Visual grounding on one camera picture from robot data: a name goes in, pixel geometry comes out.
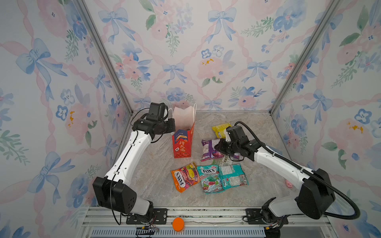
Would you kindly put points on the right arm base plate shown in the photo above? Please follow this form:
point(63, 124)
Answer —
point(256, 216)

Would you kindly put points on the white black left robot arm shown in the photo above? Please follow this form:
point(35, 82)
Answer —
point(113, 190)

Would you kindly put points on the pink small object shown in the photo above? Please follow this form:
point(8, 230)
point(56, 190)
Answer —
point(288, 184)

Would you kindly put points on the orange round cap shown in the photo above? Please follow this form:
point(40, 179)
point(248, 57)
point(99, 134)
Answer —
point(178, 224)

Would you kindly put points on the teal candy packet back side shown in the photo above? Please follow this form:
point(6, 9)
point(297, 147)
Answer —
point(232, 176)

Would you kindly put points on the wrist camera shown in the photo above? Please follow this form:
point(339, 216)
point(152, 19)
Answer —
point(235, 134)
point(157, 112)

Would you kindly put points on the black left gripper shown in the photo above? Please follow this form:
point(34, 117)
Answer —
point(172, 128)

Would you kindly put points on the yellow snack packet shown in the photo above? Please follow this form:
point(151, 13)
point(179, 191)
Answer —
point(220, 130)

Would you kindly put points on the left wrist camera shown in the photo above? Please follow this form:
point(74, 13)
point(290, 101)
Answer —
point(157, 112)

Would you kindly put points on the red paper gift bag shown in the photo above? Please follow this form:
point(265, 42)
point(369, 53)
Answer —
point(184, 128)

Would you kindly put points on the pink Fox's candy packet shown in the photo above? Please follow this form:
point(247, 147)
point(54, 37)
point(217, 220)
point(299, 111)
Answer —
point(233, 157)

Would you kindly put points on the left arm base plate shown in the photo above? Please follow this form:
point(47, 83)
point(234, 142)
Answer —
point(154, 216)

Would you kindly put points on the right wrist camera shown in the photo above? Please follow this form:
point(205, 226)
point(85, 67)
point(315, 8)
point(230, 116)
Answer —
point(235, 134)

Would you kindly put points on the purple candy packet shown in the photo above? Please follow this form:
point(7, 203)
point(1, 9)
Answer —
point(209, 151)

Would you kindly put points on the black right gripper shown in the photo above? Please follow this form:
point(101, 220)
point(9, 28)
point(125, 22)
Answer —
point(221, 145)

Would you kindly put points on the aluminium front rail frame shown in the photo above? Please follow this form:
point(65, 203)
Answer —
point(202, 222)

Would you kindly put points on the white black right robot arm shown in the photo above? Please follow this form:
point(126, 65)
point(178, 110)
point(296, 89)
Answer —
point(314, 198)

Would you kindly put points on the orange Fox's candy packet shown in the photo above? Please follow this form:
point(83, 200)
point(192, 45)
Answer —
point(185, 177)

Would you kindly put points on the teal Fox's front candy packet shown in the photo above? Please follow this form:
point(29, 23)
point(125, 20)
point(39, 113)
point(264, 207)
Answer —
point(210, 179)

